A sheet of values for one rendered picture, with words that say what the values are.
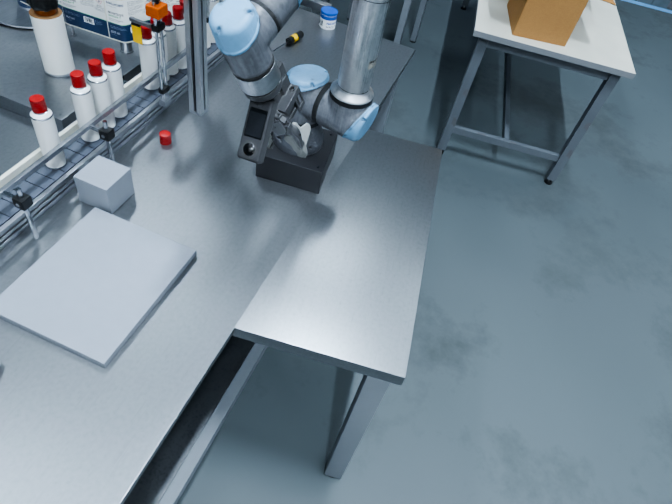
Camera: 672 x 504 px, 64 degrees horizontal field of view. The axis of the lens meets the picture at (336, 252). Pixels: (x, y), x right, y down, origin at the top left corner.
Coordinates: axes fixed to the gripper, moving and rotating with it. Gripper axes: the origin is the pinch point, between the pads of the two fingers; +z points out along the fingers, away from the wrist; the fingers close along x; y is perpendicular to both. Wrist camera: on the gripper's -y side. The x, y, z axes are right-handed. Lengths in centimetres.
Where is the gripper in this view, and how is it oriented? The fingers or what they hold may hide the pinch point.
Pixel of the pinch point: (285, 152)
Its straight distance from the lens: 113.6
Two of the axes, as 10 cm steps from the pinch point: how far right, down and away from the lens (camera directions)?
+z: 1.8, 3.7, 9.1
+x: -9.0, -3.1, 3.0
